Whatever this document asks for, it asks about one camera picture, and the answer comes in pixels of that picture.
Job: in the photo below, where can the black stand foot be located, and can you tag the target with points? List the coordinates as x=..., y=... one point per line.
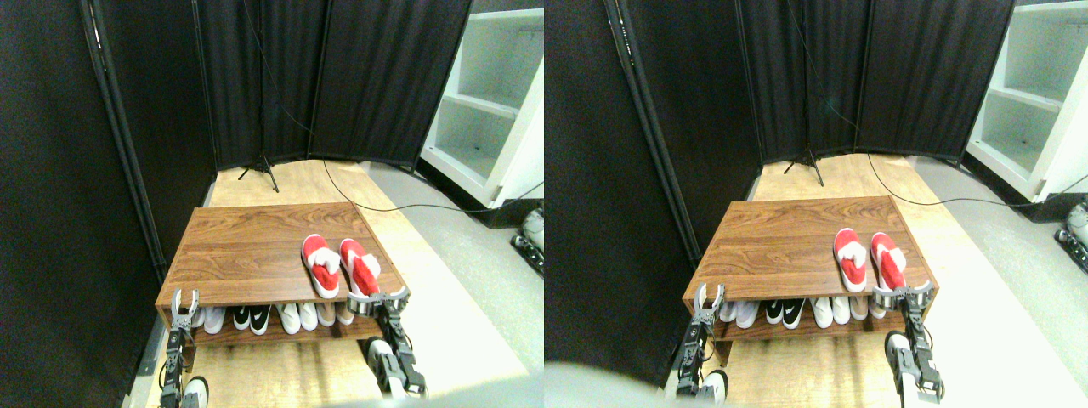
x=264, y=161
x=808, y=156

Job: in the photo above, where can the brown shoe rack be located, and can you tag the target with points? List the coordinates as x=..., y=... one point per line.
x=773, y=246
x=246, y=246

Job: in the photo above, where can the white shelf unit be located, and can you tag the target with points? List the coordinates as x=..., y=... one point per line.
x=1020, y=119
x=476, y=127

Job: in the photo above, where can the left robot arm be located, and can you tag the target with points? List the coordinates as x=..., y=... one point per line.
x=174, y=382
x=697, y=374

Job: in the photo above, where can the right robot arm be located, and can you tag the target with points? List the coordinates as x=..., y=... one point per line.
x=918, y=361
x=399, y=365

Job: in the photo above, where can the red shoe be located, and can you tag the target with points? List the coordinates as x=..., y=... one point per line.
x=852, y=263
x=321, y=270
x=892, y=265
x=364, y=272

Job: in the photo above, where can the grey curtain foot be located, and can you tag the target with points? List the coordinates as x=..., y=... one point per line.
x=150, y=357

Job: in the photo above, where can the black curtain pole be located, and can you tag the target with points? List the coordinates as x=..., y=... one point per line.
x=648, y=136
x=124, y=136

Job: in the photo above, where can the grey machine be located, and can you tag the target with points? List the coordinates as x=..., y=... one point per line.
x=531, y=228
x=1078, y=223

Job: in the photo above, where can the white shoe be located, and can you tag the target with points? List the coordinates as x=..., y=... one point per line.
x=198, y=317
x=216, y=320
x=728, y=312
x=290, y=320
x=822, y=313
x=841, y=310
x=747, y=314
x=308, y=316

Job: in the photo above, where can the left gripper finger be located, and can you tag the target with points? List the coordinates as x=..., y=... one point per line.
x=699, y=304
x=193, y=308
x=716, y=303
x=178, y=310

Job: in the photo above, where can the black shoe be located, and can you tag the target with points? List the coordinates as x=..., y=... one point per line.
x=792, y=314
x=240, y=317
x=259, y=320
x=773, y=311

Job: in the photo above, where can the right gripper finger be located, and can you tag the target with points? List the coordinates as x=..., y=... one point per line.
x=887, y=300
x=922, y=292
x=397, y=297
x=361, y=306

